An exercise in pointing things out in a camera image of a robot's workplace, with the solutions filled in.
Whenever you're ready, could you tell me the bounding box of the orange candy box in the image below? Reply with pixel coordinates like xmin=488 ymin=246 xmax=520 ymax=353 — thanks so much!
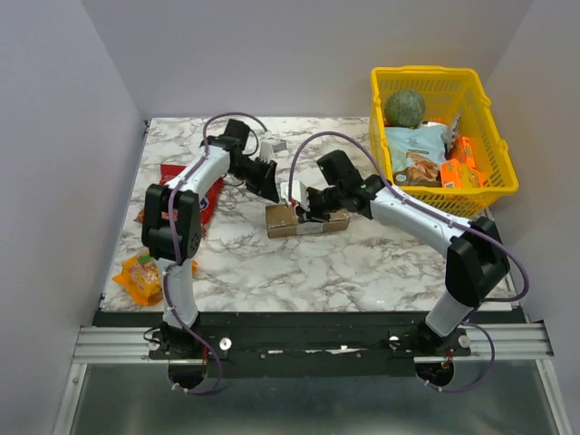
xmin=440 ymin=159 xmax=485 ymax=189
xmin=449 ymin=135 xmax=477 ymax=169

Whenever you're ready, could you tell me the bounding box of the red snack bag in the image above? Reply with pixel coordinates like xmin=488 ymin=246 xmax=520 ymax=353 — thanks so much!
xmin=134 ymin=163 xmax=224 ymax=238

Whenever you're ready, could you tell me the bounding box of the light blue snack bag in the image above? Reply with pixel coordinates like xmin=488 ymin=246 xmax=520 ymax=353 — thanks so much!
xmin=385 ymin=123 xmax=446 ymax=188

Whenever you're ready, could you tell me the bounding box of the brown cardboard express box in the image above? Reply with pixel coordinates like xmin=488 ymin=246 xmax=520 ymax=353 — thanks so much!
xmin=265 ymin=204 xmax=350 ymax=239

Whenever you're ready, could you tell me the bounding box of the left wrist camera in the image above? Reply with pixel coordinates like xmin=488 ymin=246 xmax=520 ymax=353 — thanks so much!
xmin=258 ymin=137 xmax=287 ymax=162

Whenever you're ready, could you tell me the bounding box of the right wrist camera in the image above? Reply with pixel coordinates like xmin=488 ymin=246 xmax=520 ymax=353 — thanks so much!
xmin=280 ymin=180 xmax=310 ymax=211

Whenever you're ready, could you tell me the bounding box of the aluminium rail frame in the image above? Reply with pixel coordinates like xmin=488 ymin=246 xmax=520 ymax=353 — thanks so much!
xmin=72 ymin=323 xmax=554 ymax=364

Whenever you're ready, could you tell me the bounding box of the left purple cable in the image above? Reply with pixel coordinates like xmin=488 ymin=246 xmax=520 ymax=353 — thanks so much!
xmin=162 ymin=111 xmax=273 ymax=394

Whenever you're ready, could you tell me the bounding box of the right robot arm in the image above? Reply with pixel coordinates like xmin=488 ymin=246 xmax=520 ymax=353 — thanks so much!
xmin=293 ymin=150 xmax=510 ymax=355

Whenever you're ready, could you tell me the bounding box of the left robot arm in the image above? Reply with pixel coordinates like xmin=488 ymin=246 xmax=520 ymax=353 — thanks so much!
xmin=141 ymin=112 xmax=280 ymax=358

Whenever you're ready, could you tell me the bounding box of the silver foil packet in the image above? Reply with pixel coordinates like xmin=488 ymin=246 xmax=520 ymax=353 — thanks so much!
xmin=441 ymin=112 xmax=462 ymax=148

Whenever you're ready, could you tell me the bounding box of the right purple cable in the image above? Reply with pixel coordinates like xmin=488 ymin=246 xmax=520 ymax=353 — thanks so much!
xmin=287 ymin=130 xmax=531 ymax=393

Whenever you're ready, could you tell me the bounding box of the green melon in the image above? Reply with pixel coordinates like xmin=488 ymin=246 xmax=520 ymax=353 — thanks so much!
xmin=384 ymin=89 xmax=426 ymax=128

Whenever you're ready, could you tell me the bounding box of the orange gummy candy bag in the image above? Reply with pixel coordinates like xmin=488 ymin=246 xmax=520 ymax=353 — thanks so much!
xmin=111 ymin=253 xmax=199 ymax=308

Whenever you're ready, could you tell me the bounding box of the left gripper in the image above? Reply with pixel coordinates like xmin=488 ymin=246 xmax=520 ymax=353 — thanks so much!
xmin=230 ymin=156 xmax=281 ymax=204

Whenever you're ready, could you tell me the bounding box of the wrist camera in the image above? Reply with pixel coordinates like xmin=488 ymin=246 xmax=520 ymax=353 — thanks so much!
xmin=258 ymin=137 xmax=287 ymax=162
xmin=280 ymin=180 xmax=310 ymax=211

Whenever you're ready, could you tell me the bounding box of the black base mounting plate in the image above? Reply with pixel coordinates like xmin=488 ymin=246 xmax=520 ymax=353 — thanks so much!
xmin=149 ymin=312 xmax=470 ymax=379

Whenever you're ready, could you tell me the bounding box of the purple cable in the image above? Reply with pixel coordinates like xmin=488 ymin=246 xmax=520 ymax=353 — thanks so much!
xmin=162 ymin=111 xmax=273 ymax=394
xmin=287 ymin=130 xmax=531 ymax=393

